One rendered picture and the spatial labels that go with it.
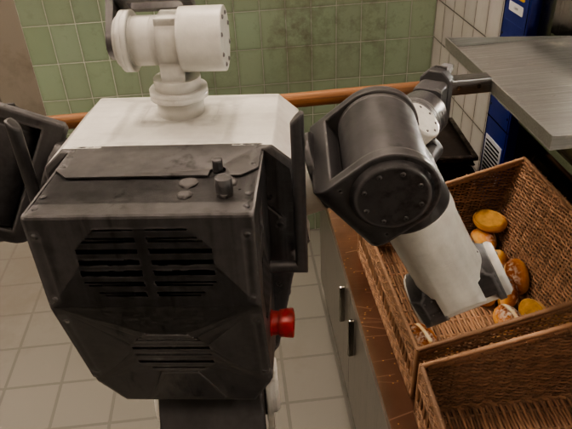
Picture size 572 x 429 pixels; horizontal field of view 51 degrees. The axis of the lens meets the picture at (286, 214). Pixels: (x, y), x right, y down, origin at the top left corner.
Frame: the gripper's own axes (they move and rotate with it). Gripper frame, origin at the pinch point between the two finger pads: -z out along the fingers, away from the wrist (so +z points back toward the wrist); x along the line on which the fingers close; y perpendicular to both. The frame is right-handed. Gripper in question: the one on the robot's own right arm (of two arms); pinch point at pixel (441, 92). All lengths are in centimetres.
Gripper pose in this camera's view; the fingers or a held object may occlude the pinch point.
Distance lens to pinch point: 119.2
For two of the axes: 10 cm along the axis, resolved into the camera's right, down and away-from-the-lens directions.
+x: -0.4, -8.3, -5.5
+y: -8.7, -2.4, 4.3
